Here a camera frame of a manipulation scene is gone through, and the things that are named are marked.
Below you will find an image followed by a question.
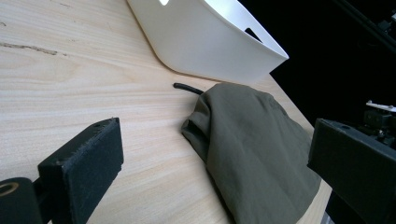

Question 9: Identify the black metal stand bar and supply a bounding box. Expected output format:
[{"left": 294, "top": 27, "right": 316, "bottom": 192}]
[{"left": 331, "top": 0, "right": 396, "bottom": 54}]

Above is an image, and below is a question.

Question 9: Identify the black cord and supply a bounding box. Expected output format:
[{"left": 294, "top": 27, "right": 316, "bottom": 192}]
[{"left": 173, "top": 82, "right": 205, "bottom": 95}]

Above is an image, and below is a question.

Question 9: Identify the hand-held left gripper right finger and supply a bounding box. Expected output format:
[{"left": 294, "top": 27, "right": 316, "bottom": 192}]
[{"left": 307, "top": 118, "right": 396, "bottom": 224}]

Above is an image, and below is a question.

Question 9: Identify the camera on stand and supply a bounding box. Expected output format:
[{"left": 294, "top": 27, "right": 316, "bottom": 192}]
[{"left": 358, "top": 100, "right": 396, "bottom": 148}]

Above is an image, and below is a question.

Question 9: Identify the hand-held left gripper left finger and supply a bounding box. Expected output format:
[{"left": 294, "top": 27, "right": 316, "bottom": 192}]
[{"left": 36, "top": 117, "right": 124, "bottom": 224}]

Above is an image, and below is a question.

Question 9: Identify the white plastic basket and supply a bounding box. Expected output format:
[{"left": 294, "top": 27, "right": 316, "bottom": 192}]
[{"left": 126, "top": 0, "right": 290, "bottom": 85}]

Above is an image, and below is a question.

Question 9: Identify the olive green cloth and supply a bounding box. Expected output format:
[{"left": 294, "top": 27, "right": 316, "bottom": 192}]
[{"left": 180, "top": 81, "right": 322, "bottom": 224}]

